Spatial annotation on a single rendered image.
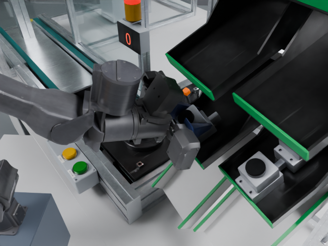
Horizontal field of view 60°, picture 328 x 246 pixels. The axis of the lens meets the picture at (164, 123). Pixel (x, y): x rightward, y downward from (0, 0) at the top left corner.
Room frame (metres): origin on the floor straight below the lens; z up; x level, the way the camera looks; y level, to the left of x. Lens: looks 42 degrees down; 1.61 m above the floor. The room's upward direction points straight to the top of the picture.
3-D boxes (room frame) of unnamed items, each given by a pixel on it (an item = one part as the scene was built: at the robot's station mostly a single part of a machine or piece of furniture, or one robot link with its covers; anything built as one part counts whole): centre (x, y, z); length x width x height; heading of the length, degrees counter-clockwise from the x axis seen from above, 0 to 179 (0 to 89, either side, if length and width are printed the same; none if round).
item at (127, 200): (0.76, 0.36, 0.91); 0.89 x 0.06 x 0.11; 39
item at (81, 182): (0.58, 0.29, 0.93); 0.21 x 0.07 x 0.06; 39
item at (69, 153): (0.58, 0.29, 0.96); 0.04 x 0.04 x 0.02
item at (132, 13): (0.87, 0.09, 1.29); 0.05 x 0.05 x 0.05
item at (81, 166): (0.52, 0.24, 0.96); 0.04 x 0.04 x 0.02
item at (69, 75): (0.89, 0.24, 0.91); 0.84 x 0.28 x 0.10; 39
